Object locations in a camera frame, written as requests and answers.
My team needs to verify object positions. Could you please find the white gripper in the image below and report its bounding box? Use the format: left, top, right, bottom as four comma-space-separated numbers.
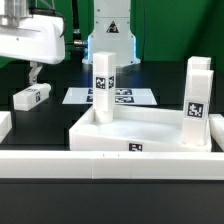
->
0, 15, 65, 85

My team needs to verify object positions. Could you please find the white desk top tray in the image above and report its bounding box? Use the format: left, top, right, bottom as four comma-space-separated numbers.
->
69, 105, 212, 152

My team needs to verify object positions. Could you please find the white front fence bar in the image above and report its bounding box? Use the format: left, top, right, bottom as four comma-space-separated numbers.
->
0, 150, 224, 180

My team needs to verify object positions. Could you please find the white marker base bracket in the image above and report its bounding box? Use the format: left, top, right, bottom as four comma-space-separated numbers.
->
63, 87, 157, 105

